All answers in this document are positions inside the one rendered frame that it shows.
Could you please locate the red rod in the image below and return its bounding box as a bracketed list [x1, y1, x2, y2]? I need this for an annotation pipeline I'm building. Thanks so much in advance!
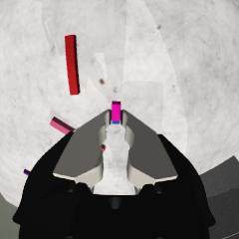
[65, 35, 80, 95]

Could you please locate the magenta rod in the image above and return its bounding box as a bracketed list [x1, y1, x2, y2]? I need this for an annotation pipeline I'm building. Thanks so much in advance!
[112, 101, 120, 120]

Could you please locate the purple rod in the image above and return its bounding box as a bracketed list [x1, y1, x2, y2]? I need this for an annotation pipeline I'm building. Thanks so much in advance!
[23, 169, 31, 175]

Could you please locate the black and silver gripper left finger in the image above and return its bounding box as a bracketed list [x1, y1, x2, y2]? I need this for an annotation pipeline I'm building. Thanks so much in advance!
[12, 109, 112, 225]

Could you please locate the pink rod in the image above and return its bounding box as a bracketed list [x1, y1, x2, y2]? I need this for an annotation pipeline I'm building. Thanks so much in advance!
[50, 117, 106, 152]

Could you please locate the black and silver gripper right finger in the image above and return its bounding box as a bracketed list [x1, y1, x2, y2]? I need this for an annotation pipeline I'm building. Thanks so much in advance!
[120, 110, 216, 228]

